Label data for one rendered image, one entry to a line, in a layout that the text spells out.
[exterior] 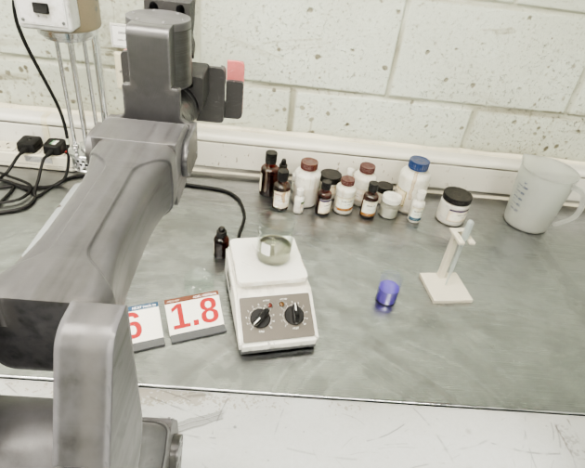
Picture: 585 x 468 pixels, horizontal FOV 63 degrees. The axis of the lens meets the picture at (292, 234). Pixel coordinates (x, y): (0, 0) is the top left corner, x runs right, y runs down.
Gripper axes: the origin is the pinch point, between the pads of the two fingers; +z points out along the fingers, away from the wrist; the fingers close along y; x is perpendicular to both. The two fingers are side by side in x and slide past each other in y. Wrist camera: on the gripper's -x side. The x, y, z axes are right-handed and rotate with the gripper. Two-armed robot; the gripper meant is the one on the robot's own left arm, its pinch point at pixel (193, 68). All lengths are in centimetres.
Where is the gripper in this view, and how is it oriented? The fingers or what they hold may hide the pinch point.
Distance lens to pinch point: 67.0
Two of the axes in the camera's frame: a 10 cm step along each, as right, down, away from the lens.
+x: -1.1, 8.1, 5.8
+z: 0.0, -5.8, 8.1
